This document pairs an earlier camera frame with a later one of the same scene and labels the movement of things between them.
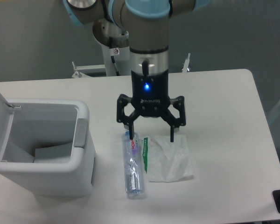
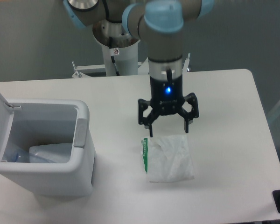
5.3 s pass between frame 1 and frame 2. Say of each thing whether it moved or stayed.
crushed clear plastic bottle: moved
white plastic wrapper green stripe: stayed
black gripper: moved
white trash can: stayed
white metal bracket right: stayed
